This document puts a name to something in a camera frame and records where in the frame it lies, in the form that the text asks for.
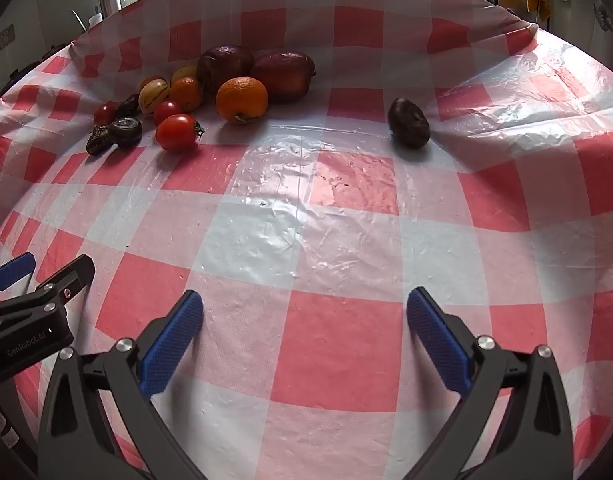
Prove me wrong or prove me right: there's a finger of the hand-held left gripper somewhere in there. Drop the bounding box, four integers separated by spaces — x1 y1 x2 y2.
0 252 37 306
34 254 96 306

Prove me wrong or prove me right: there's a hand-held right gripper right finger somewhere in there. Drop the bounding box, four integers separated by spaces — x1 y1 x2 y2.
405 286 575 480

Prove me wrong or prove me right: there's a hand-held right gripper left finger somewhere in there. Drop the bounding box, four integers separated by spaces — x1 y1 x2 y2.
38 289 210 480

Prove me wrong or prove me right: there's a dark round water chestnut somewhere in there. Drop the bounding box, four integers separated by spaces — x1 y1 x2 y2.
108 117 143 148
85 125 114 157

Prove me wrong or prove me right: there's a small red tomato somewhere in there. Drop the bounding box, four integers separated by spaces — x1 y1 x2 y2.
153 101 183 127
93 102 118 126

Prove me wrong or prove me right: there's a red speckled apple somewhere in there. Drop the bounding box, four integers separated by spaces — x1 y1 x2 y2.
250 51 317 105

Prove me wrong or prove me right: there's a red white checkered tablecloth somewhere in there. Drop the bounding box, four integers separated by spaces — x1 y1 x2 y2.
0 0 613 480

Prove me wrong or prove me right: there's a large red tomato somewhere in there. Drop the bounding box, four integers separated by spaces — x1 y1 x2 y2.
155 114 206 152

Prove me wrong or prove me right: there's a striped pepino melon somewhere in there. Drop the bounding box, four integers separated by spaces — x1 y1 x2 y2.
138 79 171 116

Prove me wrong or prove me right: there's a small tangerine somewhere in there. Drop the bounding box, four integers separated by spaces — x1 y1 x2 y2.
168 76 203 113

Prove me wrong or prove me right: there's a dark purple passion fruit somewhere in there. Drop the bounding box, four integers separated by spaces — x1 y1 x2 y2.
387 97 431 150

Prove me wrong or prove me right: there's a yellow round fruit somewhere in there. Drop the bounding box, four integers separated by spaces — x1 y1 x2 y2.
171 64 198 87

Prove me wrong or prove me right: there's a large orange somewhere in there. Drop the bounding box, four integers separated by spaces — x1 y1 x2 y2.
216 76 270 126

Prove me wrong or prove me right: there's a dark red apple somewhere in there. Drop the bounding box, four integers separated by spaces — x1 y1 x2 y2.
196 45 256 95

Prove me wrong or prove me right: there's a dark wall ornament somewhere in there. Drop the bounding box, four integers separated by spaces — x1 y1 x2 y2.
593 0 613 34

